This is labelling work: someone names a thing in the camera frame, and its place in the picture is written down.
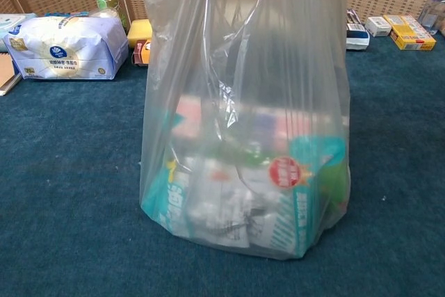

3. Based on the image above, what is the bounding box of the clear plastic shopping bag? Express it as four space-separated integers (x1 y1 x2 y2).
138 0 351 260

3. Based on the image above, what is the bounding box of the multicolour box in bag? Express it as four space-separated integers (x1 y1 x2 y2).
173 98 314 154

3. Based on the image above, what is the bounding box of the teal snack package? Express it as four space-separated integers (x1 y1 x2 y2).
140 136 348 252

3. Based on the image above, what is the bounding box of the brown chocolate cookie box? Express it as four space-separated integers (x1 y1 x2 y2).
131 39 152 67

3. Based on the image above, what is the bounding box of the yellow sponge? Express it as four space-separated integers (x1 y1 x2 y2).
127 19 154 49

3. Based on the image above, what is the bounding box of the blue carpet table cover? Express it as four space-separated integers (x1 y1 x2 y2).
0 29 445 297

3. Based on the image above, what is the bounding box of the dark battery package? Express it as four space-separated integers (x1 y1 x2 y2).
346 8 371 51

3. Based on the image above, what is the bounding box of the white lavender tissue pack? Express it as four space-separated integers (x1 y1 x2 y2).
2 15 129 81

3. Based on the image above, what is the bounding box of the small white box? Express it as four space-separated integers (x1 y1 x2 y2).
364 16 393 38

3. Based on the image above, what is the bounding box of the blue cookie package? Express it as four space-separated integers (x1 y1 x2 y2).
44 11 92 19

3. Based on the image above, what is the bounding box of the yellow box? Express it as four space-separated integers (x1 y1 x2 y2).
383 15 437 51

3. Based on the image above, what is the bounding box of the brown spiral notebook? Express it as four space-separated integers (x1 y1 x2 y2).
0 52 22 97

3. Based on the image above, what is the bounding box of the light blue wet wipes pack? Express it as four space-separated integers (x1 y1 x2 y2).
0 13 38 53

